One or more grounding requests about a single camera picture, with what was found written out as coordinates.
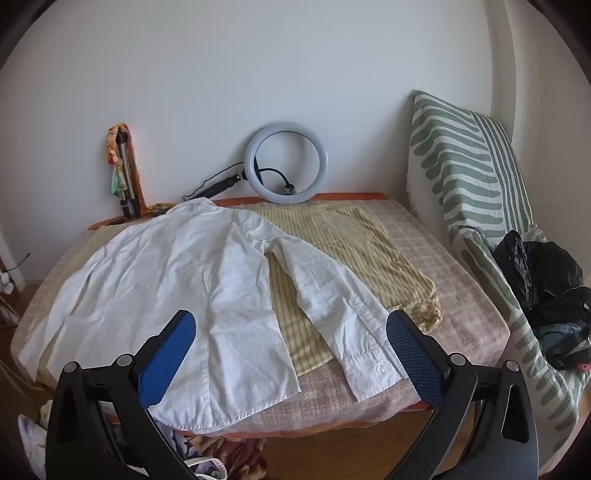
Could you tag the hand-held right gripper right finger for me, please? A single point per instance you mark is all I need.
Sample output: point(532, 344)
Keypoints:
point(413, 360)

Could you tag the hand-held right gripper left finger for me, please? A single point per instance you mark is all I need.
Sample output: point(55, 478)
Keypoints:
point(168, 360)

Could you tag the white shirt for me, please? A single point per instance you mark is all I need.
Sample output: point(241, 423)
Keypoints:
point(175, 267)

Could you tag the dark clothes pile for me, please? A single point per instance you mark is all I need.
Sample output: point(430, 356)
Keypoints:
point(563, 314)

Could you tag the pile of black clothes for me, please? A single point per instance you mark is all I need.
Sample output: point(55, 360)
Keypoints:
point(554, 263)

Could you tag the pink checked bed cover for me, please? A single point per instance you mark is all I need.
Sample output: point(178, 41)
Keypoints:
point(438, 286)

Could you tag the printed cloth pile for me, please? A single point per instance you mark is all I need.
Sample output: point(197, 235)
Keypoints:
point(231, 454)

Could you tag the striped mattress bed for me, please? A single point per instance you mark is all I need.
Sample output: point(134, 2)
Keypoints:
point(351, 249)

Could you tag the folded tripod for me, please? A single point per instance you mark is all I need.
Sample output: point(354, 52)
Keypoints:
point(130, 184)

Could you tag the green patterned pillow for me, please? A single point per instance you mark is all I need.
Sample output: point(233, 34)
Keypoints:
point(461, 152)

